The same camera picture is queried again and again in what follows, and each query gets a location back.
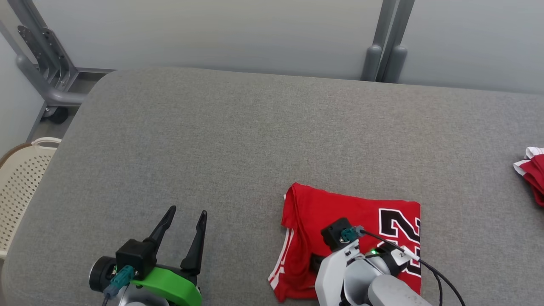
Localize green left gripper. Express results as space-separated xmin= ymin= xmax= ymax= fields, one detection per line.
xmin=130 ymin=206 xmax=208 ymax=306

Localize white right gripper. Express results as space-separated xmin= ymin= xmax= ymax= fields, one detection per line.
xmin=310 ymin=240 xmax=362 ymax=306

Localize red white jersey shirt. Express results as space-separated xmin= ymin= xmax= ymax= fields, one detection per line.
xmin=268 ymin=183 xmax=422 ymax=302

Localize red Bulls shorts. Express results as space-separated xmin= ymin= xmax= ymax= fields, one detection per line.
xmin=513 ymin=147 xmax=544 ymax=207

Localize cream perforated laundry basket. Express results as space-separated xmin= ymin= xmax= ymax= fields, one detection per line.
xmin=0 ymin=137 xmax=62 ymax=260

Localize left camera cable teal plug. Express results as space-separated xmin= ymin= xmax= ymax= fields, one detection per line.
xmin=102 ymin=266 xmax=136 ymax=306

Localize grey metal wheeled frame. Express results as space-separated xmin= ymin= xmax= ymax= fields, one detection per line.
xmin=0 ymin=0 xmax=115 ymax=125

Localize grey partition post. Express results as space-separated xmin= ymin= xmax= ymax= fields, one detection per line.
xmin=380 ymin=0 xmax=415 ymax=83
xmin=360 ymin=0 xmax=398 ymax=81

